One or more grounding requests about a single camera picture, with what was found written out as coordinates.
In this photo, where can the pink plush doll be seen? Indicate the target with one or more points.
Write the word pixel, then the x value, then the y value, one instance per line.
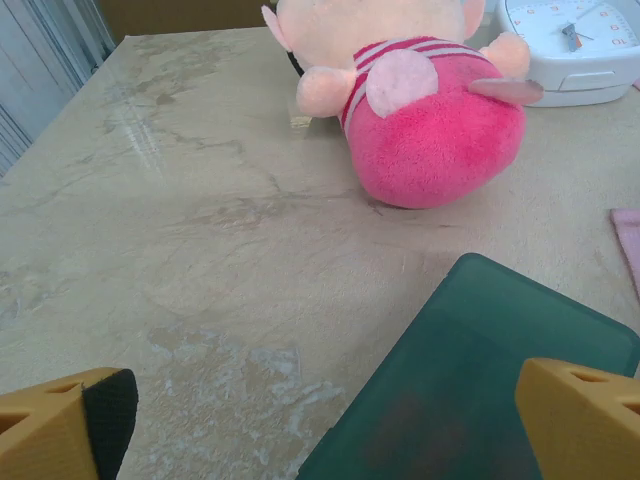
pixel 430 140

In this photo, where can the pink student backpack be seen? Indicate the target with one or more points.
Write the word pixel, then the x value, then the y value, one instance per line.
pixel 631 240

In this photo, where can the green translucent pencil case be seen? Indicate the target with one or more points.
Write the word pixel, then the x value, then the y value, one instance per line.
pixel 450 380

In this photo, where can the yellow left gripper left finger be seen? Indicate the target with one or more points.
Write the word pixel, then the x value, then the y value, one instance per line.
pixel 45 430

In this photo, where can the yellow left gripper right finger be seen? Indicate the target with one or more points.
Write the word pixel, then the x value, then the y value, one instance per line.
pixel 585 425

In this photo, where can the white square alarm clock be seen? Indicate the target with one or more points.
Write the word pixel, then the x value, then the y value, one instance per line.
pixel 570 65

